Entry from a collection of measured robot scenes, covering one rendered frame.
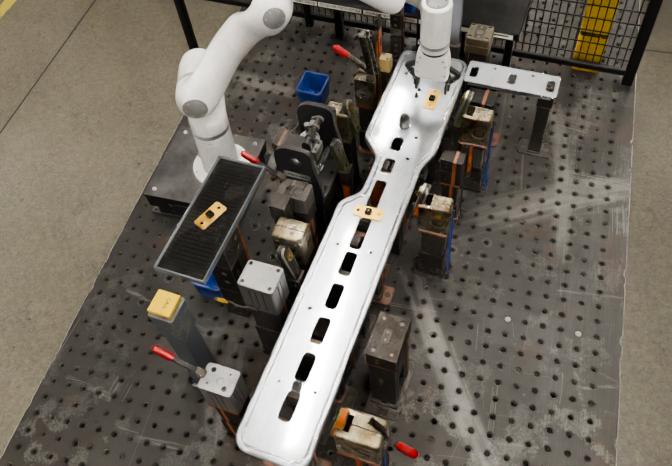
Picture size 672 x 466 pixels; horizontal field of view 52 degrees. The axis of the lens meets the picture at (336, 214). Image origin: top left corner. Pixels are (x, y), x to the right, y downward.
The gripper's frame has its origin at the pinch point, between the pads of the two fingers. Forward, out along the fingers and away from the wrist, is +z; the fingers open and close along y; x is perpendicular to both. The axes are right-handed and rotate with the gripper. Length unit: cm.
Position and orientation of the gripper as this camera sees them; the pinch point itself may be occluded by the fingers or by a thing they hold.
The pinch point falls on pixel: (431, 86)
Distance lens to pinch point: 216.6
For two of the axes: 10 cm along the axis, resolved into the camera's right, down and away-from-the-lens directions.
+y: 9.4, 2.5, -2.5
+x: 3.5, -7.8, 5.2
